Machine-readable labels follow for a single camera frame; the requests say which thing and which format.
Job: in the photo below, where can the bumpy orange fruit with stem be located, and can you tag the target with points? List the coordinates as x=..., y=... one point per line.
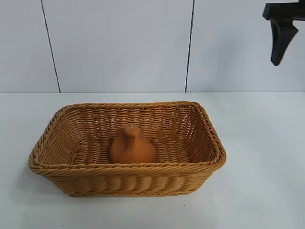
x=133, y=150

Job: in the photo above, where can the tan woven wicker basket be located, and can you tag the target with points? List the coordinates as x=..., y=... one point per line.
x=95, y=181

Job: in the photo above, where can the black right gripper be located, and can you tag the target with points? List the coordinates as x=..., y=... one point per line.
x=286, y=12

